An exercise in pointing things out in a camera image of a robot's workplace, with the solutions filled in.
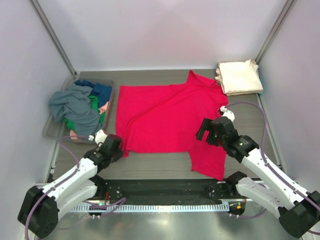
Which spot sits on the folded beige t-shirt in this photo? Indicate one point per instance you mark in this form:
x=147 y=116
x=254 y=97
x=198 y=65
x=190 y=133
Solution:
x=237 y=94

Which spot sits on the left aluminium frame post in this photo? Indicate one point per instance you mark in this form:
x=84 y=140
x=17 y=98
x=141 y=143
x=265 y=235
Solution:
x=52 y=35

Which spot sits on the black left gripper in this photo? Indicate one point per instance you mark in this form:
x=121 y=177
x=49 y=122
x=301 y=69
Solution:
x=119 y=154

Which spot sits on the aluminium frame post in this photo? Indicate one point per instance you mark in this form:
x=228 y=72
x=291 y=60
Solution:
x=275 y=29
x=52 y=35

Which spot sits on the right aluminium frame post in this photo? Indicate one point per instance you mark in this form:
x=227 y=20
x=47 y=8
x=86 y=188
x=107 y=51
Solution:
x=275 y=29

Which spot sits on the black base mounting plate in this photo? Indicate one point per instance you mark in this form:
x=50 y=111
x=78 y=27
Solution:
x=167 y=192

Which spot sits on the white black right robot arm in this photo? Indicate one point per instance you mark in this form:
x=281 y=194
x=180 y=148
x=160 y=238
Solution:
x=296 y=208

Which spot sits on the grey blue t-shirt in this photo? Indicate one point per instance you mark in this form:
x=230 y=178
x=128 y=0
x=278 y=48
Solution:
x=60 y=99

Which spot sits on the green t-shirt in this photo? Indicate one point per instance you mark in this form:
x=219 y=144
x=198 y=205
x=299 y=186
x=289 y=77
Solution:
x=95 y=107

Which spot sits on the dark blue t-shirt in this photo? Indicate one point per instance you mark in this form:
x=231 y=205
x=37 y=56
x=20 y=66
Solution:
x=101 y=91

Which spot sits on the magenta red t-shirt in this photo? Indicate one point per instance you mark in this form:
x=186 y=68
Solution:
x=165 y=119

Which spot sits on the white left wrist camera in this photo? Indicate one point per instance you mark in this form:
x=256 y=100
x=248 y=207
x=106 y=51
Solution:
x=99 y=137

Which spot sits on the white slotted cable duct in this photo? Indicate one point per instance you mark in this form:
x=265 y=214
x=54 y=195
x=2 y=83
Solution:
x=87 y=208

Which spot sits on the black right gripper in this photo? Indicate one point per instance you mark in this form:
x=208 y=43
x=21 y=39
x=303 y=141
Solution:
x=207 y=125

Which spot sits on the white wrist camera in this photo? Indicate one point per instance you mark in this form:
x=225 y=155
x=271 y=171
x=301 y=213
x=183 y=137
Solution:
x=99 y=137
x=226 y=115

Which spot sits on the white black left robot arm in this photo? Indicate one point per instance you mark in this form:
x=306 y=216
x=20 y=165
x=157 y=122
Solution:
x=44 y=206

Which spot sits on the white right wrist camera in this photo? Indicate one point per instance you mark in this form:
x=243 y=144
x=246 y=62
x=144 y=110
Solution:
x=226 y=115

